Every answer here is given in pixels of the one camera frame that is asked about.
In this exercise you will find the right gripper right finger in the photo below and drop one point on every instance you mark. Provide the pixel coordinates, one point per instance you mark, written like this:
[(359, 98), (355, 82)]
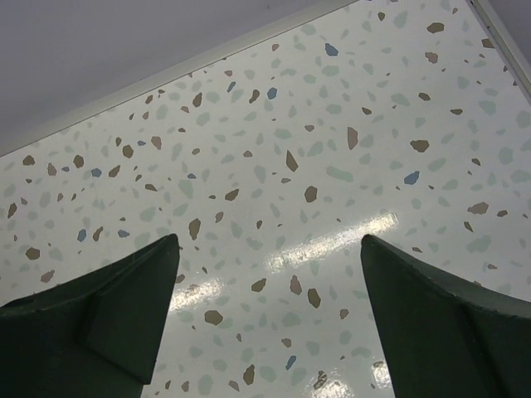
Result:
[(441, 335)]

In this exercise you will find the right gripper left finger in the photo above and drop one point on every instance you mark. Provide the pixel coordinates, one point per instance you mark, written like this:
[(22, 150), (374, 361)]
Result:
[(95, 336)]

